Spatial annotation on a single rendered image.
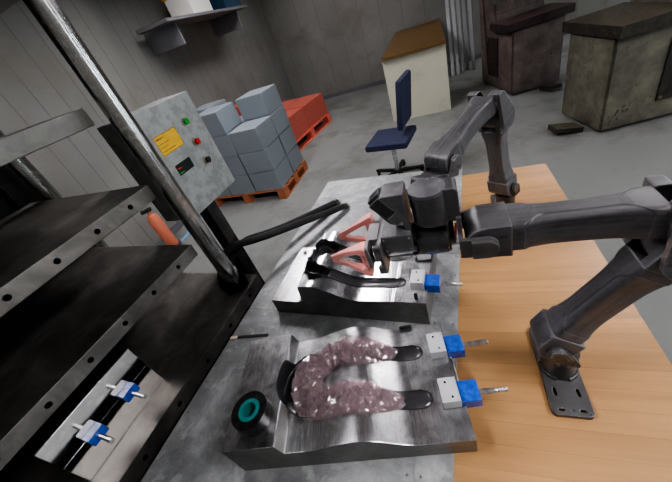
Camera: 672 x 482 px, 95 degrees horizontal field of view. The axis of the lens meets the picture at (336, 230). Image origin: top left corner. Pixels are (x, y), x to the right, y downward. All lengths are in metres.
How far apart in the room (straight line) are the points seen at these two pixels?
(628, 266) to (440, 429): 0.43
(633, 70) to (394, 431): 3.32
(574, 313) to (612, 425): 0.24
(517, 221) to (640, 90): 3.23
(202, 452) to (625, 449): 0.87
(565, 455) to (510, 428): 0.09
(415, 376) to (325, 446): 0.24
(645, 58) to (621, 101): 0.31
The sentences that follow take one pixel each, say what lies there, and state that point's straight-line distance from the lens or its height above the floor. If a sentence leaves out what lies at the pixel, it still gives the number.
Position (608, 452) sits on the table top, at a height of 0.80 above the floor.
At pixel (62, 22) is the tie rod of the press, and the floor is 1.71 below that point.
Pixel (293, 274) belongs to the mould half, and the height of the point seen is 0.86.
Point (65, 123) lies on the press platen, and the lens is 1.11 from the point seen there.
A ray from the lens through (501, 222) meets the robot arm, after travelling 0.52.
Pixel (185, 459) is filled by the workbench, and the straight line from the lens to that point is 1.01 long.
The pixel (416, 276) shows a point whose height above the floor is 0.92.
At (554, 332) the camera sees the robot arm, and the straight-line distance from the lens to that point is 0.73.
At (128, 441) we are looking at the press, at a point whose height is 0.79.
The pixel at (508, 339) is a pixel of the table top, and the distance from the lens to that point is 0.90.
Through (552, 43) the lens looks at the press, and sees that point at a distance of 4.96.
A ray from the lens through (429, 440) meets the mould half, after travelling 0.74.
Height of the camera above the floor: 1.55
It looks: 34 degrees down
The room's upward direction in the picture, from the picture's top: 21 degrees counter-clockwise
